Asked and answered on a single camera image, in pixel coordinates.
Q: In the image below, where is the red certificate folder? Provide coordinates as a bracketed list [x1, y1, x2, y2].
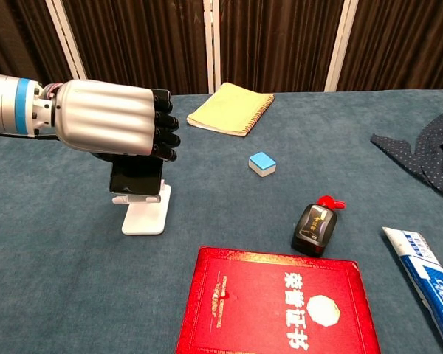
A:
[175, 246, 382, 354]

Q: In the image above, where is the black ink bottle red cap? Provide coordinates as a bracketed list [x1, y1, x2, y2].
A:
[290, 194, 346, 258]

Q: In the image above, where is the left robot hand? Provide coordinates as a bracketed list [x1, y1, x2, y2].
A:
[32, 79, 181, 164]

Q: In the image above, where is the yellow spiral notebook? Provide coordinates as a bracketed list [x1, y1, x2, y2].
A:
[186, 81, 275, 137]

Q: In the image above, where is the white phone stand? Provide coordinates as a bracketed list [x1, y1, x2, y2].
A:
[111, 178, 173, 236]

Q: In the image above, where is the white-framed black curtain screen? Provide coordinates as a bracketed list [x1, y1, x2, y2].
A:
[0, 0, 443, 96]

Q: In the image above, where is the blue and white eraser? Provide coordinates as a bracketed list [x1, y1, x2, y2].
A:
[248, 150, 277, 178]

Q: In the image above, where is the white blue toothpaste tube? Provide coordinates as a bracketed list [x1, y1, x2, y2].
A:
[382, 226, 443, 354]

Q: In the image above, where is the black smartphone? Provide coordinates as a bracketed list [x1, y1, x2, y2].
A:
[108, 154, 165, 196]

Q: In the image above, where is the dark blue dotted cloth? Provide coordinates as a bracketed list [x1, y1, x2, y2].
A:
[370, 104, 443, 206]

